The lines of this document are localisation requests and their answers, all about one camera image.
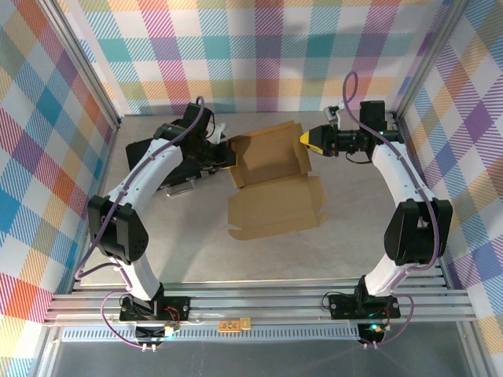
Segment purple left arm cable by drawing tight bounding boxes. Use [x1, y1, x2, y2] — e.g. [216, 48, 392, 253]
[74, 96, 215, 351]

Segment black controller board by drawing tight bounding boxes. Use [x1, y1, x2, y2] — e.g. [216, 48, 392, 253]
[135, 324, 177, 342]
[358, 321, 388, 343]

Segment slotted grey cable duct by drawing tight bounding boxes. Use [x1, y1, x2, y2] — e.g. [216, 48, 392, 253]
[58, 328, 365, 342]

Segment brown cardboard paper box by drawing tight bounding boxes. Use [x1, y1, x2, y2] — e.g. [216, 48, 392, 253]
[226, 120, 330, 241]

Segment aluminium side rail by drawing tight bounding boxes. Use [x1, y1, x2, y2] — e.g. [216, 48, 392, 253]
[391, 112, 451, 290]
[72, 119, 123, 294]

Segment aluminium frame rails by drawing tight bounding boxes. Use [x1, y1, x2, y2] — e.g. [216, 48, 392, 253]
[42, 276, 479, 326]

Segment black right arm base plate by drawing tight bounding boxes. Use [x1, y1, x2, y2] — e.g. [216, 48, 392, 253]
[328, 293, 402, 320]

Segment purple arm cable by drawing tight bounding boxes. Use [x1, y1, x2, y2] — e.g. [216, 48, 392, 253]
[74, 96, 215, 351]
[342, 70, 440, 350]

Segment black flat case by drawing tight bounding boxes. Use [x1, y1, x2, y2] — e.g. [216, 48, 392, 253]
[125, 139, 205, 197]

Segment black left controller board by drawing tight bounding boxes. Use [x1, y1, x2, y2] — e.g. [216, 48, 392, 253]
[135, 324, 177, 342]

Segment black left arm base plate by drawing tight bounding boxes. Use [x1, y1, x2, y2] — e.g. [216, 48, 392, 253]
[119, 296, 192, 324]

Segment aluminium corner post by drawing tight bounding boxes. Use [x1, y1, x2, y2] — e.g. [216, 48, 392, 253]
[391, 0, 472, 123]
[37, 0, 123, 130]

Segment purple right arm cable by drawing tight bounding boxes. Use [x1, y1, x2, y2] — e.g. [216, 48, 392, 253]
[342, 70, 440, 350]

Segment black right controller board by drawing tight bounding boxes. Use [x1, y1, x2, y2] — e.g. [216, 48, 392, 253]
[358, 321, 388, 343]

